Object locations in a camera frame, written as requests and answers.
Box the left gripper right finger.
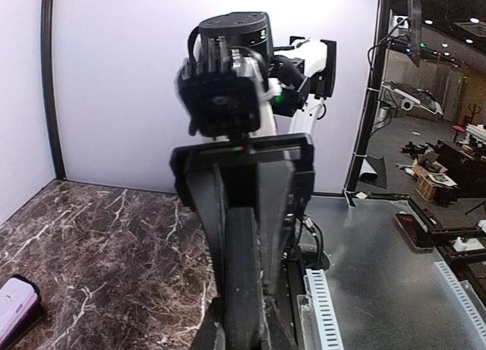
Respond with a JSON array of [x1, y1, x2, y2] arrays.
[[260, 296, 298, 350]]

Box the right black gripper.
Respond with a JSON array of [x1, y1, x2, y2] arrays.
[[169, 133, 315, 302]]

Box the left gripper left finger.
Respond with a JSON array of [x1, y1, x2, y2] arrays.
[[190, 298, 226, 350]]

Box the lavender phone case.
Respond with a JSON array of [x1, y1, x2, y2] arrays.
[[1, 275, 41, 349]]

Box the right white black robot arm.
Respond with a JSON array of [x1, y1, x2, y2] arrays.
[[170, 11, 337, 310]]

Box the white slotted cable duct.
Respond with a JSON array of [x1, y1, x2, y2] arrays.
[[305, 269, 344, 349]]

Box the right black corner post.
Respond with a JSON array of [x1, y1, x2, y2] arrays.
[[343, 0, 390, 207]]

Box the black corner post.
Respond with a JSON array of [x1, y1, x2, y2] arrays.
[[40, 0, 66, 180], [343, 0, 390, 207]]

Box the left black corner post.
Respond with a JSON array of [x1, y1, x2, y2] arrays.
[[40, 0, 66, 180]]

